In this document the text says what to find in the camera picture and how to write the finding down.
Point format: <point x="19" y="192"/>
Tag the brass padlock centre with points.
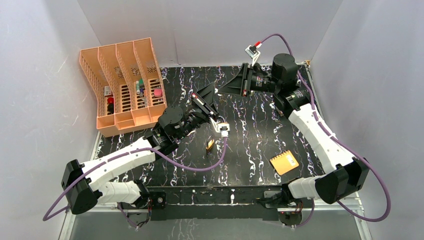
<point x="223" y="126"/>

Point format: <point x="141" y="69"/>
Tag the orange spiral notebook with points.
<point x="284" y="162"/>

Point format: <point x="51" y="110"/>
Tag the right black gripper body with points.
<point x="259" y="82"/>

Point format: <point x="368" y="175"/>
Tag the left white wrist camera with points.
<point x="218" y="134"/>

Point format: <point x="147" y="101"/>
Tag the pink eraser in organizer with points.
<point x="157" y="92"/>

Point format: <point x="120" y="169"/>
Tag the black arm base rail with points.
<point x="266" y="203"/>

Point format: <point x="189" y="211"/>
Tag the orange plastic file organizer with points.
<point x="128" y="72"/>

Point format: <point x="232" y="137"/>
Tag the brass padlock long shackle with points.
<point x="209" y="145"/>

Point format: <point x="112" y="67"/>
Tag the red black item in organizer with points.
<point x="110" y="108"/>

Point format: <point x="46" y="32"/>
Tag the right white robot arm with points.
<point x="344" y="173"/>

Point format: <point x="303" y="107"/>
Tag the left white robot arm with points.
<point x="86" y="184"/>

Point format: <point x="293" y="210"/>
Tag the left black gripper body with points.
<point x="201" y="104"/>

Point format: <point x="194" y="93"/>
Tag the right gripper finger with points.
<point x="240" y="77"/>
<point x="231" y="90"/>

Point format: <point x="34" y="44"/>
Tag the silver key bunch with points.
<point x="220" y="96"/>

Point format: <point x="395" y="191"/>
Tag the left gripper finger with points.
<point x="207" y="92"/>
<point x="207" y="108"/>

